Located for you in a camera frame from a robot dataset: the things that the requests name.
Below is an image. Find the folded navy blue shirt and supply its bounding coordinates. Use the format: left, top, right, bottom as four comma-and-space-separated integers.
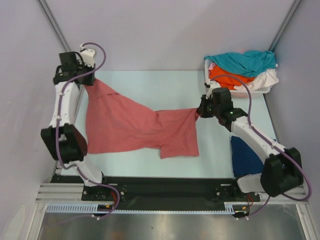
230, 135, 264, 178

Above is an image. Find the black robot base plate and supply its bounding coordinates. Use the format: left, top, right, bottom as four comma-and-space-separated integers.
51, 172, 261, 212

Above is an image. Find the white plastic laundry basket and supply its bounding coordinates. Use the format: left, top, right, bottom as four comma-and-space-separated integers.
204, 59, 271, 98

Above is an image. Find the teal t shirt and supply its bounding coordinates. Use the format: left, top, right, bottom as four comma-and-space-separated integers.
204, 50, 277, 78

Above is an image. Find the white t shirt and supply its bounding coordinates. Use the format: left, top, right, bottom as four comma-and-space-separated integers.
245, 68, 280, 91

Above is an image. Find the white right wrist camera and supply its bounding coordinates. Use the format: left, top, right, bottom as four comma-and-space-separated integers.
204, 81, 216, 98

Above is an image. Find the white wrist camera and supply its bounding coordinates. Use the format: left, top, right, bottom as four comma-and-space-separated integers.
204, 81, 216, 98
80, 46, 96, 68

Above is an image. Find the aluminium frame post left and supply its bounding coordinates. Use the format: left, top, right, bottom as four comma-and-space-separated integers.
36, 0, 72, 52

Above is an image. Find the orange t shirt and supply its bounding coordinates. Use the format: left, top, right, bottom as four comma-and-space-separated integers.
208, 66, 255, 90

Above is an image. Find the white slotted cable duct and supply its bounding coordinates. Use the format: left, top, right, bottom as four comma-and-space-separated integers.
46, 203, 249, 215

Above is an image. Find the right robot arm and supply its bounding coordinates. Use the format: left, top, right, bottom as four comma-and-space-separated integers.
197, 87, 304, 201

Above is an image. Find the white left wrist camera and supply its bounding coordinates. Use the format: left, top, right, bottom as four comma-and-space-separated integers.
80, 46, 96, 68

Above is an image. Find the aluminium frame post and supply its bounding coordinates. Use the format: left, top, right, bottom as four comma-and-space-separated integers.
36, 0, 72, 52
268, 0, 304, 52

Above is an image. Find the aluminium frame post right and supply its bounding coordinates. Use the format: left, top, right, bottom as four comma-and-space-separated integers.
268, 0, 304, 52

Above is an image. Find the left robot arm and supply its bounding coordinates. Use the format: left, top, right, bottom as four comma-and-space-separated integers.
40, 47, 111, 200

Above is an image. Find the aluminium frame rail front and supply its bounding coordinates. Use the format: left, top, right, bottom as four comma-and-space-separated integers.
34, 182, 310, 206

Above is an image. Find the pink polo shirt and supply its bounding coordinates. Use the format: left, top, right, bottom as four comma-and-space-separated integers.
85, 79, 200, 159

